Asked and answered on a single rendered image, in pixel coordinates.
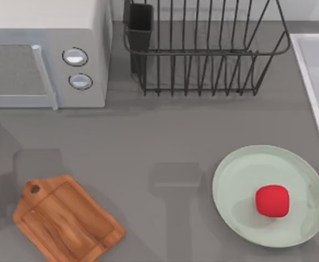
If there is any pale microwave oven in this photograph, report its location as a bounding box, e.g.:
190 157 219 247
0 0 113 111

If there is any small microwave knob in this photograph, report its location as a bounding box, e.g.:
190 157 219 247
68 73 94 90

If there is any pale green plate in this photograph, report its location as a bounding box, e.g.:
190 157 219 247
212 145 319 248

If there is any black cutlery holder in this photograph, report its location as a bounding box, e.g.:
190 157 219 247
123 2 154 74

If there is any large microwave knob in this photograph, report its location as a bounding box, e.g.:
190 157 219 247
62 46 89 67

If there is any wooden cutting board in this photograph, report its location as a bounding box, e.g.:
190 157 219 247
12 175 127 262

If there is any red rounded fruit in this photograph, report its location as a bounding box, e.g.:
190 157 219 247
255 184 290 218

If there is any black wire dish rack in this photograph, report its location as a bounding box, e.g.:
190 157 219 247
122 0 291 97

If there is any microwave door handle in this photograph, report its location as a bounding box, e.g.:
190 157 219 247
31 44 59 111

